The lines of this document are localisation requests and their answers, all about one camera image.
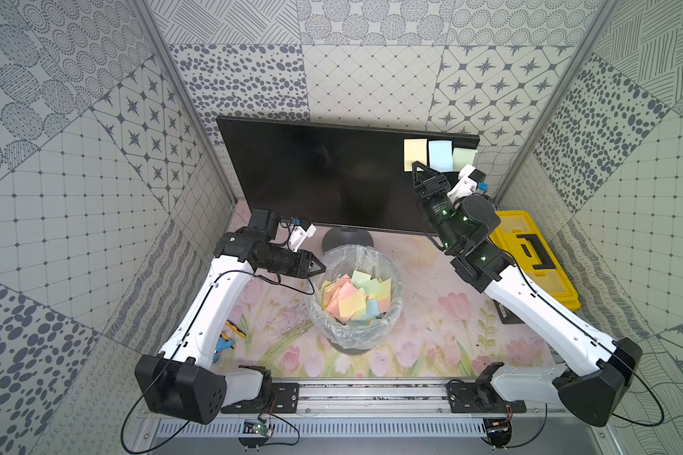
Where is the circuit board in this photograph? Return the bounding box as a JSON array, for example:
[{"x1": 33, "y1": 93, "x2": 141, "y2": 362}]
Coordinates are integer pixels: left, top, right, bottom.
[
  {"x1": 238, "y1": 419, "x2": 274, "y2": 449},
  {"x1": 482, "y1": 419, "x2": 512, "y2": 449}
]

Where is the mesh bin with plastic liner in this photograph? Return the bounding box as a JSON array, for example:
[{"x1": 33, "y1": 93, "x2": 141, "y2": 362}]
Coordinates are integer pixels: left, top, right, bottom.
[{"x1": 305, "y1": 245, "x2": 402, "y2": 355}]

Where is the green sticky note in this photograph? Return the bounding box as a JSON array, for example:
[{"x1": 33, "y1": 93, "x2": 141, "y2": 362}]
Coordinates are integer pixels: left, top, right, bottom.
[{"x1": 453, "y1": 147, "x2": 477, "y2": 172}]

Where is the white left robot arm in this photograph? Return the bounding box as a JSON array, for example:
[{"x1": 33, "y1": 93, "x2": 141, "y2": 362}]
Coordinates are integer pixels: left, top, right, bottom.
[{"x1": 135, "y1": 210, "x2": 326, "y2": 424}]

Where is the blue sticky note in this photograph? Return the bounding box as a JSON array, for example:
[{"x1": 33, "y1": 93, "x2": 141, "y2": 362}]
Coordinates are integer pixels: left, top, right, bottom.
[{"x1": 428, "y1": 140, "x2": 453, "y2": 173}]

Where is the yellow sticky note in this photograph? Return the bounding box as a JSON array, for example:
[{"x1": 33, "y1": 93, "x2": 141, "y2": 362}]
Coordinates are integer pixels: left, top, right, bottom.
[{"x1": 403, "y1": 138, "x2": 428, "y2": 172}]

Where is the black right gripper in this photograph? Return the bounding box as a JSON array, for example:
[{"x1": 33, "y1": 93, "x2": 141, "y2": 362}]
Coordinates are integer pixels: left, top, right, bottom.
[{"x1": 414, "y1": 160, "x2": 463, "y2": 253}]

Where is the blue plastic tool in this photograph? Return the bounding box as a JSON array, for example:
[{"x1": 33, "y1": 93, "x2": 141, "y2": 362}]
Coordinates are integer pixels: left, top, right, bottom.
[{"x1": 212, "y1": 334, "x2": 235, "y2": 363}]

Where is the right circuit board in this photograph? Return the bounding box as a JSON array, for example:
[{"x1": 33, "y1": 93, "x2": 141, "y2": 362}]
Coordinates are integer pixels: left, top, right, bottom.
[{"x1": 482, "y1": 419, "x2": 512, "y2": 449}]

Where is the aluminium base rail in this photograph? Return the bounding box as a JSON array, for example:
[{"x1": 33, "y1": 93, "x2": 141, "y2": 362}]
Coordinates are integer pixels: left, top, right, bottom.
[{"x1": 145, "y1": 378, "x2": 552, "y2": 442}]

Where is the yellow black toolbox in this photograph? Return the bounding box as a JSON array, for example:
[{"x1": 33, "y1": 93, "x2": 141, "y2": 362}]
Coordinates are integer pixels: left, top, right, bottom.
[{"x1": 489, "y1": 210, "x2": 581, "y2": 312}]

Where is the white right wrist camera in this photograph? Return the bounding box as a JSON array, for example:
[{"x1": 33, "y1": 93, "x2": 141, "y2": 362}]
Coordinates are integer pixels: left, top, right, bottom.
[{"x1": 447, "y1": 164, "x2": 488, "y2": 204}]

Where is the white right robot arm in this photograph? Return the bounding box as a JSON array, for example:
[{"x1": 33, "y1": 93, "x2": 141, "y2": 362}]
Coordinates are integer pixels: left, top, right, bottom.
[{"x1": 412, "y1": 161, "x2": 642, "y2": 427}]

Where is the black monitor with grey stand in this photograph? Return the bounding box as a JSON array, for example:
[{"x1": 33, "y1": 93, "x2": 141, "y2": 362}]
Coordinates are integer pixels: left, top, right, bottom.
[{"x1": 216, "y1": 116, "x2": 479, "y2": 234}]

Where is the pile of discarded sticky notes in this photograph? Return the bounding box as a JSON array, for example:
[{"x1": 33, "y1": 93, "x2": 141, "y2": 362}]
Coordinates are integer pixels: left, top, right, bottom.
[{"x1": 320, "y1": 270, "x2": 392, "y2": 325}]

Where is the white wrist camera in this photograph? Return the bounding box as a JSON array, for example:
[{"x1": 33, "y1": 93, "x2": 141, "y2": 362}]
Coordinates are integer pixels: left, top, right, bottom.
[
  {"x1": 286, "y1": 218, "x2": 317, "y2": 252},
  {"x1": 447, "y1": 164, "x2": 488, "y2": 204}
]

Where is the left circuit board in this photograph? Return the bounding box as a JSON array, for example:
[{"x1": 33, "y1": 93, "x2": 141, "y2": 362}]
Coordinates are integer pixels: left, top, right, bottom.
[{"x1": 238, "y1": 419, "x2": 274, "y2": 449}]

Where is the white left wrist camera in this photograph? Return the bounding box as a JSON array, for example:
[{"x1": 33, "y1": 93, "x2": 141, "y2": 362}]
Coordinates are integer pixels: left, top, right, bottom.
[{"x1": 286, "y1": 218, "x2": 317, "y2": 252}]

